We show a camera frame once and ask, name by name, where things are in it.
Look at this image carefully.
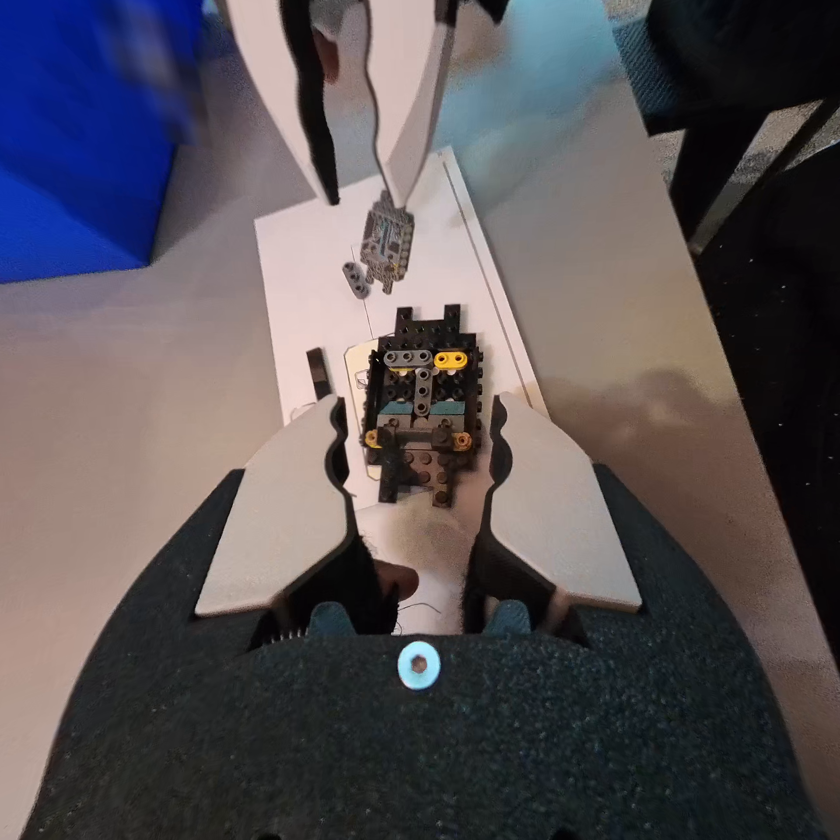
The blue storage bin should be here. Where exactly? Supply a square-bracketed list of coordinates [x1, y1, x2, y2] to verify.
[0, 0, 204, 284]

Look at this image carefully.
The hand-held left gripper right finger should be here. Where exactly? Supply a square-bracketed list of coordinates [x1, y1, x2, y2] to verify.
[469, 392, 644, 614]

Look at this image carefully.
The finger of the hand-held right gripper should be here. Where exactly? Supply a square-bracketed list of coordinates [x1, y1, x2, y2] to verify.
[220, 0, 342, 207]
[357, 0, 457, 206]

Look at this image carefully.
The white instruction booklet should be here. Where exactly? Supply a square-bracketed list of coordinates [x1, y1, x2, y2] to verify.
[254, 146, 549, 634]

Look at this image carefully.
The black lego tile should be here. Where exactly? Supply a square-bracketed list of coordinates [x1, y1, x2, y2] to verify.
[306, 348, 337, 401]

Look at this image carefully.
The person's right hand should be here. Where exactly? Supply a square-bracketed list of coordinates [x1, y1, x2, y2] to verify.
[311, 26, 342, 85]

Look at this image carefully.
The black speckled clothing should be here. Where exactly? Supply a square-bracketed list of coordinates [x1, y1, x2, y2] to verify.
[696, 151, 840, 657]

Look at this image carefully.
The black chair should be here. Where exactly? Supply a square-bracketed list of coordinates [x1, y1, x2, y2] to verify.
[613, 0, 840, 253]

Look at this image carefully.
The person's left hand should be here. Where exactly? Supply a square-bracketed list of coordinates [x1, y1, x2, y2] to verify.
[374, 563, 421, 601]

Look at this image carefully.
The black lego model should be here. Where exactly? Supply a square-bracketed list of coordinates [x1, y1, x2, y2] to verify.
[360, 303, 490, 509]

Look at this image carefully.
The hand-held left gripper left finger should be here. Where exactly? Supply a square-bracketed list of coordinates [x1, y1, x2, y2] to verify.
[195, 394, 358, 618]

